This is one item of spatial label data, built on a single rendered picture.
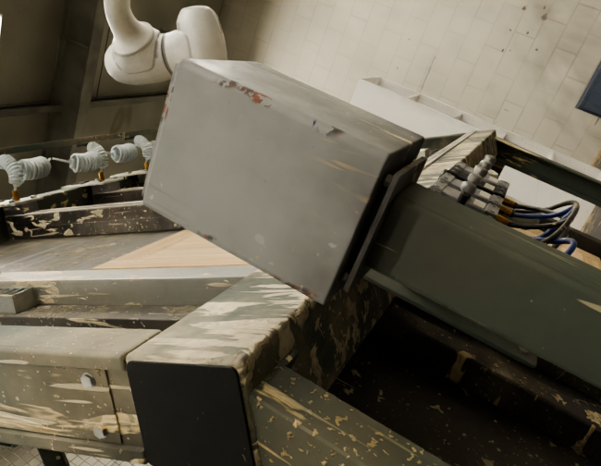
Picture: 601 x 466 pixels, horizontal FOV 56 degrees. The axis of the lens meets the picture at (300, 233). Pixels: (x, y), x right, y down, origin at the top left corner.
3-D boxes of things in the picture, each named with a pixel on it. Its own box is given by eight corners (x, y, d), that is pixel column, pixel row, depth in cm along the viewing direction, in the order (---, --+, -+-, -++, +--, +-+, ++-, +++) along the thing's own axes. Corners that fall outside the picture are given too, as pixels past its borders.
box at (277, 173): (403, 161, 35) (172, 54, 40) (334, 314, 40) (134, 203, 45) (437, 141, 46) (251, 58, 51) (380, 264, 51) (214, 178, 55)
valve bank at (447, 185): (607, 257, 55) (386, 154, 61) (534, 370, 61) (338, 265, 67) (583, 177, 99) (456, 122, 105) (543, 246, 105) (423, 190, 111)
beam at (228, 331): (263, 487, 46) (239, 362, 44) (144, 469, 51) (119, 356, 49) (497, 154, 242) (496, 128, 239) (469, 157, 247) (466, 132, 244)
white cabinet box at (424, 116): (607, 185, 413) (359, 78, 465) (567, 251, 437) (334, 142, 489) (603, 170, 466) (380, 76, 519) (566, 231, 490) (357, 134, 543)
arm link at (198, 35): (237, 73, 136) (187, 81, 140) (226, 5, 133) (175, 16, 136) (220, 71, 126) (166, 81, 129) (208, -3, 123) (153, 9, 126)
